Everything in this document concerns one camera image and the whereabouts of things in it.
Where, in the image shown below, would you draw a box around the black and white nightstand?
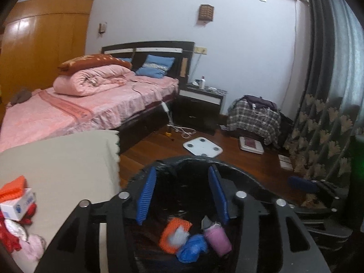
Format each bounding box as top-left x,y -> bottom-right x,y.
171,82 -> 227,135

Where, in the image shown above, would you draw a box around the orange foam net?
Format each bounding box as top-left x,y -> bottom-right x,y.
159,217 -> 192,253
0,175 -> 27,202

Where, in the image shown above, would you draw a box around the dark wooden headboard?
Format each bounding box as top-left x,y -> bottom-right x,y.
101,41 -> 196,84

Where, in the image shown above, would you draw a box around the grey crumpled paper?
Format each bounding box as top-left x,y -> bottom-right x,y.
201,215 -> 222,229

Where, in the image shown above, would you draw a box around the plaid bag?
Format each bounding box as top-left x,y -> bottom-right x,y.
227,95 -> 282,145

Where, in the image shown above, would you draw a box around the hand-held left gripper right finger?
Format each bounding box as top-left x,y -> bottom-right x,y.
207,165 -> 332,273

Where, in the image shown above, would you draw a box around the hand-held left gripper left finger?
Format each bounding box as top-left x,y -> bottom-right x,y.
33,166 -> 157,273

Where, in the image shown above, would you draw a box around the small book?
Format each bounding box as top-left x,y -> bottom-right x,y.
277,154 -> 293,171

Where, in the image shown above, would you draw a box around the red-brown patterned pillow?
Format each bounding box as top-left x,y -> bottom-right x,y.
57,53 -> 133,76

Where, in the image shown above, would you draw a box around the pink folded quilt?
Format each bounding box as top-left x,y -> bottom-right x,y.
53,64 -> 132,96

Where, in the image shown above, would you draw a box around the white tissue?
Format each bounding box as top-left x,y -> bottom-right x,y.
169,226 -> 190,246

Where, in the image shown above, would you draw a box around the white bathroom scale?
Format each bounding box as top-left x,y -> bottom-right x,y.
183,137 -> 223,157

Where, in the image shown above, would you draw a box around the blue crumpled plastic bag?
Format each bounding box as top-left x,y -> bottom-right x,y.
176,234 -> 209,263

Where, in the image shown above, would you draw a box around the purple clothing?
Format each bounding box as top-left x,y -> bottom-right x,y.
245,95 -> 276,109

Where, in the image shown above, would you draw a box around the grey floral curtain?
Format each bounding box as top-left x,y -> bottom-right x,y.
284,0 -> 364,205

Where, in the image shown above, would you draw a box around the orange wooden wardrobe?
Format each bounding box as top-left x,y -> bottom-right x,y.
0,0 -> 94,103

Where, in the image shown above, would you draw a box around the black trash bin with bag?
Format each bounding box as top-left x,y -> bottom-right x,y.
122,156 -> 298,273

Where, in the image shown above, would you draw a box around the pink crumpled bag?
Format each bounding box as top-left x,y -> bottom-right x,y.
17,233 -> 47,262

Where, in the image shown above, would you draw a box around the brown wall lamp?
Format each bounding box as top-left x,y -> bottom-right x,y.
198,4 -> 214,23

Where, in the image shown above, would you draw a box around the grey cloth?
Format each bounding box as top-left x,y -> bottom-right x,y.
11,89 -> 32,105

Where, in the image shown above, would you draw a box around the white cable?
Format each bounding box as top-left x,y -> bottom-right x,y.
168,124 -> 197,138

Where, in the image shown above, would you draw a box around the white cardboard box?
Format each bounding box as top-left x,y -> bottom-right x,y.
0,188 -> 37,221

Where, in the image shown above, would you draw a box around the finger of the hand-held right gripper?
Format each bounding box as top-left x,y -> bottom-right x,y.
293,205 -> 353,242
288,175 -> 350,204

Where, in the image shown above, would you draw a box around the white and red scale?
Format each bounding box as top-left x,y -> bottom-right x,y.
239,136 -> 265,155

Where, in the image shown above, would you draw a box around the pink paper cup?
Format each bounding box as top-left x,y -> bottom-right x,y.
203,223 -> 232,256

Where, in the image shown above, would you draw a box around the bed with pink sheet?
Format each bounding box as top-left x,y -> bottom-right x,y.
0,74 -> 179,154

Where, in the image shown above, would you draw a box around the red and white cloth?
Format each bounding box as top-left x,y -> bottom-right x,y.
0,202 -> 39,252

